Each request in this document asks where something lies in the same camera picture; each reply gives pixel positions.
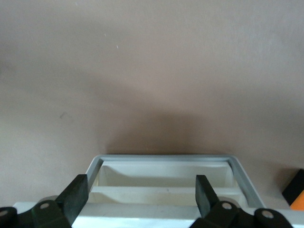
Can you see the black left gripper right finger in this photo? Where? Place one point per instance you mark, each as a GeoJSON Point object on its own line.
{"type": "Point", "coordinates": [203, 197]}

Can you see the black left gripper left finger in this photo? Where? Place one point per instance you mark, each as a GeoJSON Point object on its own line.
{"type": "Point", "coordinates": [76, 197]}

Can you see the orange button box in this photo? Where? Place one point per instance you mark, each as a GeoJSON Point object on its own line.
{"type": "Point", "coordinates": [297, 187]}

